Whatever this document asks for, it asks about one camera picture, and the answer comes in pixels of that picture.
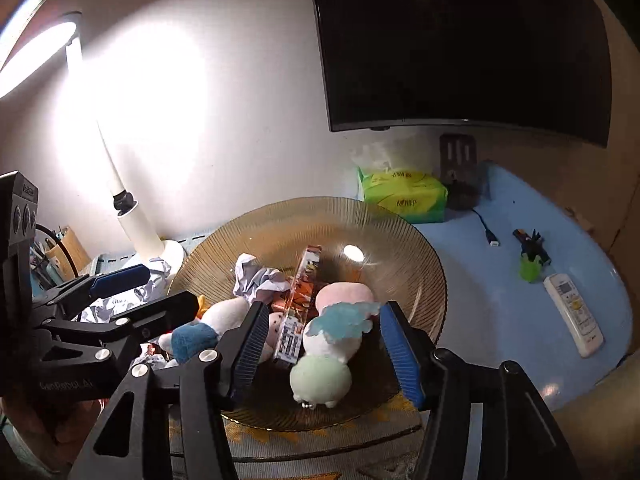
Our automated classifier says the white desk lamp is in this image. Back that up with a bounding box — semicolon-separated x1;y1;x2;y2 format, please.
0;10;188;273

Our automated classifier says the teal star toy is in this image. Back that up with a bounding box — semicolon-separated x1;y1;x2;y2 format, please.
302;301;383;340

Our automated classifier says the wooden pen holder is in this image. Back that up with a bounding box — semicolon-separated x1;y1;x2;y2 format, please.
47;226;93;277

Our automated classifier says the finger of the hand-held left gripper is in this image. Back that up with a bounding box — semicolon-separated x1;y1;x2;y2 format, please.
37;290;200;361
32;264;152;321

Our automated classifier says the black wall television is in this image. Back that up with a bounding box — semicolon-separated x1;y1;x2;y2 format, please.
306;0;615;148

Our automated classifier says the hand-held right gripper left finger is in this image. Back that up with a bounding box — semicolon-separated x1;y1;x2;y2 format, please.
67;301;272;480

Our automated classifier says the green black toy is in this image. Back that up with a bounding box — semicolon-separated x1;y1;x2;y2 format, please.
512;228;551;283

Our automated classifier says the white remote control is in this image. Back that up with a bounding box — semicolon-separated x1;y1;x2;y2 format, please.
543;273;605;359

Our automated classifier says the wall power socket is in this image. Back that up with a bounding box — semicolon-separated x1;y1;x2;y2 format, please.
439;133;476;183

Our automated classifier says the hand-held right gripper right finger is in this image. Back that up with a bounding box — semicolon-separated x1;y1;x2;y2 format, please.
378;301;583;480

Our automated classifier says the crumpled white paper ball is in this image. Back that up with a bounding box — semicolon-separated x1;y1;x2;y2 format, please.
232;253;293;311

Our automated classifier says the white plush with blue hat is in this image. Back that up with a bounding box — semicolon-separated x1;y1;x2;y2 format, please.
159;297;251;363

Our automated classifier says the long red snack box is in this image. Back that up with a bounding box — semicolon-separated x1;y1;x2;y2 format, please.
272;245;323;372

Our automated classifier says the green tissue pack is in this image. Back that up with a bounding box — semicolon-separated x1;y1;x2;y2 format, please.
352;142;448;225

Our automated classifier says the pink white green dango plush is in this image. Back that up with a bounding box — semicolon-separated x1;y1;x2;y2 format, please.
289;282;383;410

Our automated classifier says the pile of crumpled papers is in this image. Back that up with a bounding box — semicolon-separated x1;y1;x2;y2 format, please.
77;257;173;326

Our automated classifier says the black power adapter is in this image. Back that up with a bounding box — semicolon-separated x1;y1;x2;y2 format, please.
445;180;488;211

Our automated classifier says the amber ribbed glass bowl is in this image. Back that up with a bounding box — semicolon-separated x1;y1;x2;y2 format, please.
166;196;448;433

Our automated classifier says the blue orange patterned rug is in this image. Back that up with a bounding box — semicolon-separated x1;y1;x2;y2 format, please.
95;230;431;480

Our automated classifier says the black usb cable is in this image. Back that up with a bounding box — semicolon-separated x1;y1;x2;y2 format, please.
470;207;501;248

